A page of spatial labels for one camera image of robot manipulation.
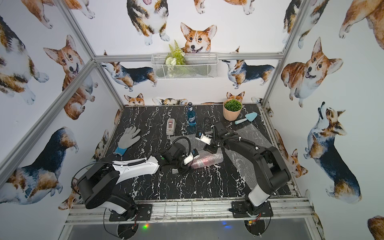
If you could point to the red wine bottle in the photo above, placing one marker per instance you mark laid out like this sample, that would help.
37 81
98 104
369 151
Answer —
205 162

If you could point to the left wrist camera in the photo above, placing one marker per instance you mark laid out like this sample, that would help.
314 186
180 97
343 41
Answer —
193 155

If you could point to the teal garden trowel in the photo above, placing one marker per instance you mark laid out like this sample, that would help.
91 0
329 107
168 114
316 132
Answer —
248 117

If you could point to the grey tape dispenser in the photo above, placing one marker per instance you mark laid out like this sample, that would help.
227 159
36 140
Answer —
170 128

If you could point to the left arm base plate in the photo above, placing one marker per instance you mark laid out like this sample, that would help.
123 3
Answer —
140 212

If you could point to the grey work glove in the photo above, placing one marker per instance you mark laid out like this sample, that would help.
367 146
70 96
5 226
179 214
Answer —
127 140

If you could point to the artificial fern with flower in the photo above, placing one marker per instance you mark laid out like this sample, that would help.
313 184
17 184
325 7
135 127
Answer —
174 58

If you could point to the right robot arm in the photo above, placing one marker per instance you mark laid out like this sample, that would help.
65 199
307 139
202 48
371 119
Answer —
257 196

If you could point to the blue wine bottle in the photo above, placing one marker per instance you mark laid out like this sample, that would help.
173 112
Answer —
191 114

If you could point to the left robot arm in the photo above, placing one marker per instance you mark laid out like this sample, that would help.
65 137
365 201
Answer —
96 186

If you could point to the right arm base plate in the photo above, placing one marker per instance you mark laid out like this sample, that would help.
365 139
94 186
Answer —
245 209

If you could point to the potted green plant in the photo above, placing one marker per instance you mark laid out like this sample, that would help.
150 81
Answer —
232 109

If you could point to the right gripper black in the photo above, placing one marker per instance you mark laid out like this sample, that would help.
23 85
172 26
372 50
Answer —
211 149

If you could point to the aluminium front rail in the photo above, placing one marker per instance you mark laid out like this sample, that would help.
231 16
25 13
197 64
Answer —
218 210

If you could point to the bubble wrap sheet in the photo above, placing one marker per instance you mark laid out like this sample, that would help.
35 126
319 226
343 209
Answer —
270 171
196 144

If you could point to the white wire wall basket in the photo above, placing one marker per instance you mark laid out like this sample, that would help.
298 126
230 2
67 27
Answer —
198 66

